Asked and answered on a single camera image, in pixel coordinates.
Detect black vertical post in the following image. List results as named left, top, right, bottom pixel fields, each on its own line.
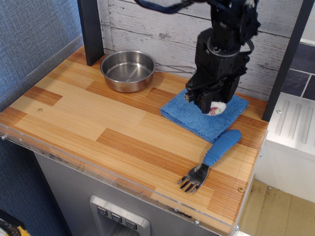
left=77, top=0, right=104, bottom=66
left=262, top=0, right=315, bottom=121

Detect blue-handled metal fork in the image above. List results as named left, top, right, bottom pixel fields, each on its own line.
left=178, top=130, right=241, bottom=193

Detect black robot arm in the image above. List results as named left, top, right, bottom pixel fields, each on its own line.
left=185, top=0, right=260, bottom=114

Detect stainless steel pot with handle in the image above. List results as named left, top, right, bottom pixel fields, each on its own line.
left=100, top=50, right=196, bottom=93

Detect plush sushi roll toy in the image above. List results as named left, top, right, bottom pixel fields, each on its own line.
left=207, top=101, right=226, bottom=116

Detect silver dispenser button panel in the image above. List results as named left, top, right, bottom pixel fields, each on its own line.
left=90, top=195, right=151, bottom=236

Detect dark blue sleeved cable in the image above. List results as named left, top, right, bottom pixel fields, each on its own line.
left=134, top=0, right=210, bottom=15

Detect clear acrylic edge guard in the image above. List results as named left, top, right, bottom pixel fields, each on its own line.
left=0, top=125, right=239, bottom=236

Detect yellow black object at corner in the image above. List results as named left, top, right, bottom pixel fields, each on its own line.
left=0, top=216, right=30, bottom=236

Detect black right vertical post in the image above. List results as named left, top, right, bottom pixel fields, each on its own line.
left=262, top=0, right=315, bottom=121

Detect black left vertical post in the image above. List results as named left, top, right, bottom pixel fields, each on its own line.
left=77, top=0, right=104, bottom=66

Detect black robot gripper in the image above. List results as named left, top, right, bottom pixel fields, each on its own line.
left=185, top=28, right=249, bottom=114

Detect blue folded cloth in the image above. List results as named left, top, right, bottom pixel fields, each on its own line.
left=160, top=89, right=249, bottom=143

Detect white ribbed sink unit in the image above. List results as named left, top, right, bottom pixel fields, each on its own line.
left=254, top=93, right=315, bottom=202

